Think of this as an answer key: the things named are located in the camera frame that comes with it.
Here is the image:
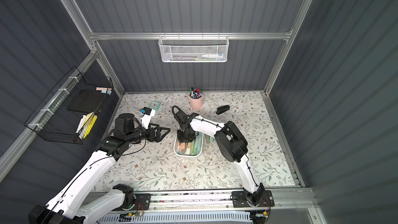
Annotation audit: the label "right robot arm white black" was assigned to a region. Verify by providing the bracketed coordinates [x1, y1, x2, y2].
[172, 105, 275, 207]

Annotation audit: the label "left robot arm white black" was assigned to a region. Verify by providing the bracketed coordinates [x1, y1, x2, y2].
[28, 110, 171, 224]

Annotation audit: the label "yellow notepad in basket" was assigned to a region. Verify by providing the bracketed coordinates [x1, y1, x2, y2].
[76, 112, 97, 140]

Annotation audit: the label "white wire wall basket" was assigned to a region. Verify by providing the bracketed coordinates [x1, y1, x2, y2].
[158, 36, 230, 63]

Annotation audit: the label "white storage box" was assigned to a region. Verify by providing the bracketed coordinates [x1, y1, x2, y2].
[173, 132, 204, 159]

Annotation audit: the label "pink pen holder cup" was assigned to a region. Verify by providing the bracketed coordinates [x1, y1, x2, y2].
[189, 95, 203, 110]

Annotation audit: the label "teal folding knife in box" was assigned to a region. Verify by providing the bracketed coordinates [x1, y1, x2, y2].
[190, 140, 202, 156]

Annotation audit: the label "pens in pink cup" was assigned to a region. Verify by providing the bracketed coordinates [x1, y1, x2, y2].
[189, 87, 203, 100]

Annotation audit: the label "teal alarm clock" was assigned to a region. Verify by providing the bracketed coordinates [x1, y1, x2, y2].
[149, 101, 161, 111]

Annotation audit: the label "black wire side basket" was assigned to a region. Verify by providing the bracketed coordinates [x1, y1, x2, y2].
[24, 67, 114, 145]

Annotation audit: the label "light pink folding knife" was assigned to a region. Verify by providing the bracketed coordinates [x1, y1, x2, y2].
[178, 142, 186, 154]

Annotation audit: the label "black notebook in basket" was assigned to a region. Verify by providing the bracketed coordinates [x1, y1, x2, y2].
[67, 90, 106, 114]

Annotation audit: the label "white tube in basket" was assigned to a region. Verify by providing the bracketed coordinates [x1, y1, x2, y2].
[202, 54, 224, 62]

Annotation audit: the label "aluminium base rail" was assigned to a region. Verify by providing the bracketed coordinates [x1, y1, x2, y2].
[62, 188, 318, 215]

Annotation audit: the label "floral table mat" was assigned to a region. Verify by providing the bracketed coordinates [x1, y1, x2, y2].
[93, 91, 295, 192]

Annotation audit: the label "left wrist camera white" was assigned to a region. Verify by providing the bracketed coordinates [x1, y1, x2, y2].
[140, 107, 155, 129]

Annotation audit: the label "black stapler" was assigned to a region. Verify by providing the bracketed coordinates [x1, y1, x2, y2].
[216, 105, 230, 115]

